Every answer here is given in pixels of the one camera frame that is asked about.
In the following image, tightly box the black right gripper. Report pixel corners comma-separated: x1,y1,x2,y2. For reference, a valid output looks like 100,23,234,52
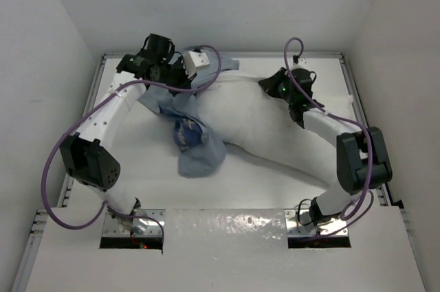
260,67,296,106

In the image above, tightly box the white pillow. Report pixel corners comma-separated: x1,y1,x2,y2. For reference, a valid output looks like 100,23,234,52
196,70,337,186

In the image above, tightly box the blue patterned pillowcase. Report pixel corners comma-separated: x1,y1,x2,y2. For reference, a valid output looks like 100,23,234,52
139,46,239,178

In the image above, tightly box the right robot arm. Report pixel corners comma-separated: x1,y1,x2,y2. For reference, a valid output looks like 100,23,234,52
258,67,393,226

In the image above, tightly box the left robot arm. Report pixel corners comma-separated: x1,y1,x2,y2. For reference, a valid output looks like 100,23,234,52
59,34,209,215

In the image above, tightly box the white front cover board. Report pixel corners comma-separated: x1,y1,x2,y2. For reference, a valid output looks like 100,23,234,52
27,207,424,291

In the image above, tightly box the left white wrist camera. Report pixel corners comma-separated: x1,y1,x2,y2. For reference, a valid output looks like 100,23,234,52
183,51,210,76

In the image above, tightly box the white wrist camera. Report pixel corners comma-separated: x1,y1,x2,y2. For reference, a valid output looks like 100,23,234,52
291,55,307,70
183,51,210,76

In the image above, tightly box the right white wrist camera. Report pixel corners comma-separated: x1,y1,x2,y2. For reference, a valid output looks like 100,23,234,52
291,55,307,70

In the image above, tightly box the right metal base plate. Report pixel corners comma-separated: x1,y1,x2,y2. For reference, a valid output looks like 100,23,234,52
285,207,351,238

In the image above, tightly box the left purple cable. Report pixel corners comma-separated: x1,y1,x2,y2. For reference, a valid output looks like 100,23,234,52
40,43,223,248

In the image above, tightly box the purple cable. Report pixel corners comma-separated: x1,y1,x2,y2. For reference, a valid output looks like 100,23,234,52
283,37,375,238
40,43,223,248

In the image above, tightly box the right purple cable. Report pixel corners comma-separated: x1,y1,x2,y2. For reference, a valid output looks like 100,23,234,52
283,37,375,238

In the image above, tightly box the aluminium table frame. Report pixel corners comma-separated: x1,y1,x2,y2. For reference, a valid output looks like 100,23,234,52
10,51,413,292

